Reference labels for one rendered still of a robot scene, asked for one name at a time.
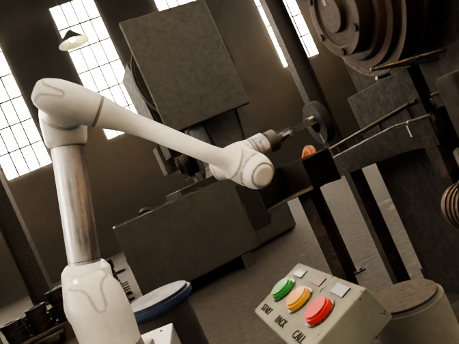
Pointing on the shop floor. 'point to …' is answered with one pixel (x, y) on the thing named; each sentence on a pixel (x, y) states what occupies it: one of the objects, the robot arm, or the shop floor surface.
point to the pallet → (47, 318)
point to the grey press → (194, 95)
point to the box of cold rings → (188, 237)
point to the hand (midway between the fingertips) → (315, 118)
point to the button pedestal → (372, 314)
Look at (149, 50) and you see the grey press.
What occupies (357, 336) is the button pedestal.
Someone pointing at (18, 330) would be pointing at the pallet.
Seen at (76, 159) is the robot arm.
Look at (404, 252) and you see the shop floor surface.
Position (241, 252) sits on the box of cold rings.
